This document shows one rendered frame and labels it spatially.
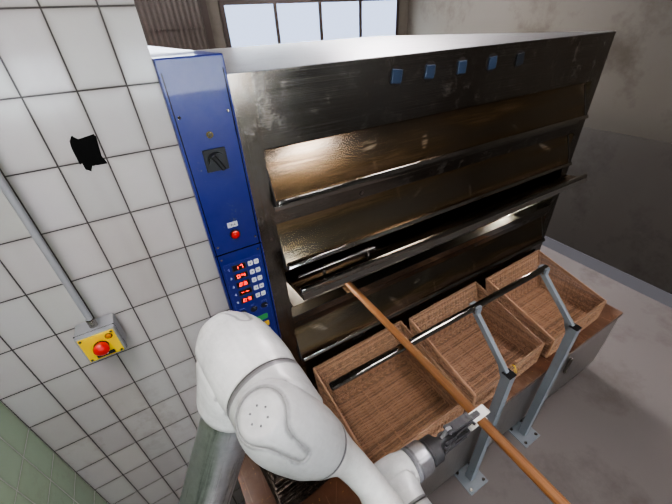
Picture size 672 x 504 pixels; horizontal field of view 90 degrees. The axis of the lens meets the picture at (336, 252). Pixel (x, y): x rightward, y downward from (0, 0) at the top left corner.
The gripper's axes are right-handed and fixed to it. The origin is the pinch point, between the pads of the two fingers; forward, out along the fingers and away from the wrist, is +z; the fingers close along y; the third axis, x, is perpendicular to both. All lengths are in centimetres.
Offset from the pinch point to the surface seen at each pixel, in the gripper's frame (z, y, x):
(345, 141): 1, -66, -73
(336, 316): -8, 14, -72
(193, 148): -50, -74, -67
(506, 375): 39.3, 24.1, -13.3
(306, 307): -22, 2, -73
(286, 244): -27, -34, -71
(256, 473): -64, 62, -51
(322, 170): -11, -59, -70
